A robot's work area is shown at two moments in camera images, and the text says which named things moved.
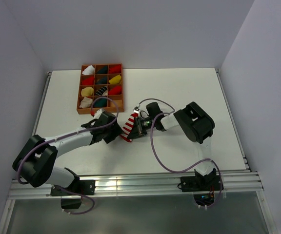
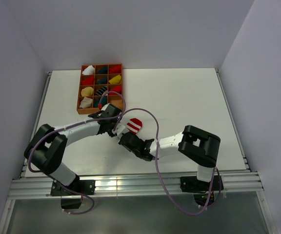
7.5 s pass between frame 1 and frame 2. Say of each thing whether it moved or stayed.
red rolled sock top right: stayed
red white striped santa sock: moved
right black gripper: moved
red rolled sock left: stayed
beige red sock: stayed
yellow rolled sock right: stayed
